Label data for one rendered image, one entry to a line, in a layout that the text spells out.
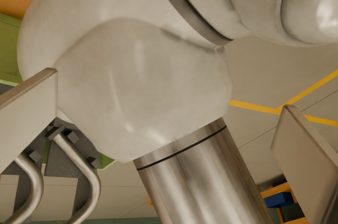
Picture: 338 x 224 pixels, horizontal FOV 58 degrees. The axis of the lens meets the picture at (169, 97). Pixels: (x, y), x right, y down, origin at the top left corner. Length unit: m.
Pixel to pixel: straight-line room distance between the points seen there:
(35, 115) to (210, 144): 0.16
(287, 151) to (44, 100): 0.13
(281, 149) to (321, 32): 0.08
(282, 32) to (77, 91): 0.17
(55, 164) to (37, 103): 0.78
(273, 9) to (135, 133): 0.14
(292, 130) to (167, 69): 0.11
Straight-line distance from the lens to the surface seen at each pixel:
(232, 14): 0.23
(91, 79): 0.26
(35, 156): 0.85
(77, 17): 0.26
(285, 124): 0.18
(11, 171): 0.90
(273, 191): 5.86
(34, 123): 0.17
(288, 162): 0.17
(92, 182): 0.93
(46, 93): 0.17
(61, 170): 0.95
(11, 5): 0.75
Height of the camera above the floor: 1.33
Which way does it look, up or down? 31 degrees down
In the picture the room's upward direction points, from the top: 171 degrees clockwise
